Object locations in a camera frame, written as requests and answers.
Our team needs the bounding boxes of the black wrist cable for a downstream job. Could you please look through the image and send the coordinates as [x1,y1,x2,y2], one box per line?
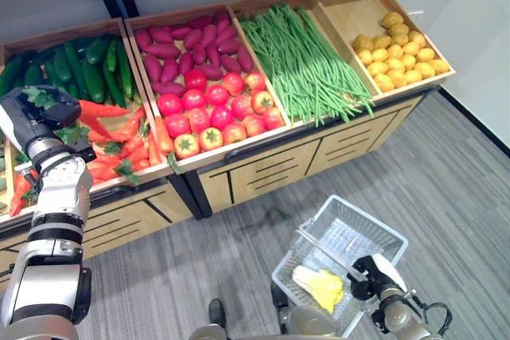
[414,300,453,336]

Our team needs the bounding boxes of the dark robot foot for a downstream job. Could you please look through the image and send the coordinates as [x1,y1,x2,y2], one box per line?
[208,298,227,329]

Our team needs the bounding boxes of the silver robot right leg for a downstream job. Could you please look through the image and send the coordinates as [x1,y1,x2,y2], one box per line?
[277,303,340,340]

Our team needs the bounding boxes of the green carrot leaf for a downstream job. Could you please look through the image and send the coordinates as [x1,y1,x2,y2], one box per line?
[166,151,186,176]

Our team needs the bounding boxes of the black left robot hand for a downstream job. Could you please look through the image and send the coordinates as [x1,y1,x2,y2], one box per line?
[0,84,82,152]

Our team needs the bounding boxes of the green cucumber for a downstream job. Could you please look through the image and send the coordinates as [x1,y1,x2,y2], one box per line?
[102,64,127,109]
[69,36,99,53]
[81,59,107,104]
[43,59,59,88]
[63,41,87,100]
[105,39,118,73]
[0,55,26,98]
[116,39,135,100]
[53,48,73,83]
[86,38,111,65]

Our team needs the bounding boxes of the wooden display cabinet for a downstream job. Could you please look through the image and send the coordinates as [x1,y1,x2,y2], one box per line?
[197,92,424,214]
[0,174,195,277]

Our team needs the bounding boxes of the black baseboard strip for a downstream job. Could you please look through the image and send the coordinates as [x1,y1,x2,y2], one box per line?
[437,88,510,160]

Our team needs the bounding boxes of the yellow cabbage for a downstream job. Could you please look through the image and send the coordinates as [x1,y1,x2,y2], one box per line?
[292,265,345,314]

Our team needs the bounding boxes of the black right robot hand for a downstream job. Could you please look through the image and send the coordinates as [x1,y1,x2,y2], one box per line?
[348,253,408,301]

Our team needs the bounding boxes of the green long bean pile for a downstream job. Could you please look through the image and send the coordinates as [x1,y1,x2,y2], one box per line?
[237,0,375,127]

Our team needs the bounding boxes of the red tomato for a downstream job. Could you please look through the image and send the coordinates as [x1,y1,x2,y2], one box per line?
[182,88,207,111]
[210,105,234,131]
[157,93,184,117]
[222,72,245,96]
[261,107,284,131]
[184,68,207,92]
[205,84,230,107]
[186,107,211,133]
[251,91,275,115]
[222,122,247,145]
[174,133,200,160]
[198,127,224,152]
[245,72,267,92]
[164,113,191,139]
[241,115,266,137]
[230,95,254,121]

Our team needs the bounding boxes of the silver robot leg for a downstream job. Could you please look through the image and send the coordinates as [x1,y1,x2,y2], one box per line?
[188,323,229,340]
[277,303,340,340]

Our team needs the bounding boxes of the orange carrot with green leaves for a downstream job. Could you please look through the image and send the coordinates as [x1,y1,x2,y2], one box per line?
[87,159,140,186]
[55,111,124,146]
[22,85,131,119]

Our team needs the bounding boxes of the white wire shopping basket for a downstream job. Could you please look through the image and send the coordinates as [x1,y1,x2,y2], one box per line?
[270,194,410,338]

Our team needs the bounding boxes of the silver robot left leg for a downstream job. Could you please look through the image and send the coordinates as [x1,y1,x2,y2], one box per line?
[188,323,229,340]

